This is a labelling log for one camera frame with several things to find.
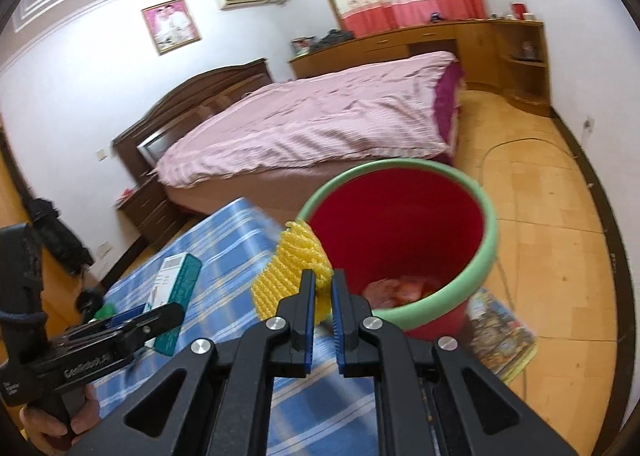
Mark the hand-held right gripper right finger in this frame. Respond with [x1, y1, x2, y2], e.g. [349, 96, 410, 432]
[330, 268, 581, 456]

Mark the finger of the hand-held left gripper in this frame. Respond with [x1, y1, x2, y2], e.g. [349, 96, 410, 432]
[67, 302, 186, 353]
[92, 305, 151, 329]

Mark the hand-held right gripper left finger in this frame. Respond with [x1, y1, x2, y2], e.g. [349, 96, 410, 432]
[97, 268, 321, 456]

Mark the yellow foam fruit net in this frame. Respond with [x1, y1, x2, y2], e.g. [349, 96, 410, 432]
[250, 218, 333, 324]

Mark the teal and white box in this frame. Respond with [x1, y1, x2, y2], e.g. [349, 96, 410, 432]
[145, 253, 203, 356]

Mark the orange plastic wrapper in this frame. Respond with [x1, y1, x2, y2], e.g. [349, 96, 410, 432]
[362, 275, 446, 309]

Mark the red bucket with green rim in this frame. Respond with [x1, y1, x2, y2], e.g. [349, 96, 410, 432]
[295, 158, 498, 342]

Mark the person's left hand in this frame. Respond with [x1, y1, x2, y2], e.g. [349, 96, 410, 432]
[20, 383, 103, 456]

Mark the blue plaid tablecloth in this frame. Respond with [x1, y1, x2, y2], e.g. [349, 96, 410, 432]
[92, 196, 441, 456]

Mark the black jacket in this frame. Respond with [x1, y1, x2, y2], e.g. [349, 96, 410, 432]
[27, 196, 96, 277]

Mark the dark wooden nightstand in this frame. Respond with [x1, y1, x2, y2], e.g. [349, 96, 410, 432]
[116, 178, 193, 247]

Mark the colourful printed magazine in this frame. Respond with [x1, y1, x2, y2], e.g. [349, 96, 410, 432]
[460, 286, 538, 384]

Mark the pink bedspread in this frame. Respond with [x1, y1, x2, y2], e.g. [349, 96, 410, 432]
[155, 51, 461, 187]

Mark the dark wooden bed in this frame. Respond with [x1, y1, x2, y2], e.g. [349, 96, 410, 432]
[111, 58, 466, 232]

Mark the dark clothes pile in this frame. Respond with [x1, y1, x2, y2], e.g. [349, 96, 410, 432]
[315, 28, 356, 49]

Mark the framed wedding photo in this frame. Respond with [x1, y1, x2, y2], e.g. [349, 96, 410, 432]
[141, 0, 202, 56]

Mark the long wooden cabinet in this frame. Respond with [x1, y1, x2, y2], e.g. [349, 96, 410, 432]
[289, 18, 548, 112]

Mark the thin floor cable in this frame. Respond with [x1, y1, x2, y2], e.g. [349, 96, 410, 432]
[470, 136, 581, 297]

